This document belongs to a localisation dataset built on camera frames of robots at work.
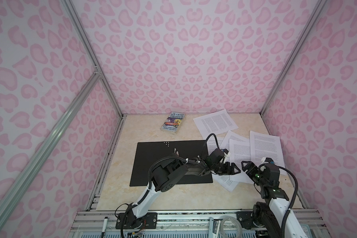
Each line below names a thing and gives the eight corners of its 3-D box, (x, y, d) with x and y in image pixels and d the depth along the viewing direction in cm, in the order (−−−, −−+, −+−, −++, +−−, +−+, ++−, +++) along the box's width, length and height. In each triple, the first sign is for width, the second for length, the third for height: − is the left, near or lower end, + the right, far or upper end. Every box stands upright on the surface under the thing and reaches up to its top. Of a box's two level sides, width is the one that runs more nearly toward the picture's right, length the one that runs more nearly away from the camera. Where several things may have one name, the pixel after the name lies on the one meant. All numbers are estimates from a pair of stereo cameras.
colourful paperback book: (161, 130, 112) (160, 127, 110) (171, 112, 124) (170, 110, 122) (176, 134, 110) (175, 132, 107) (184, 115, 122) (184, 113, 119)
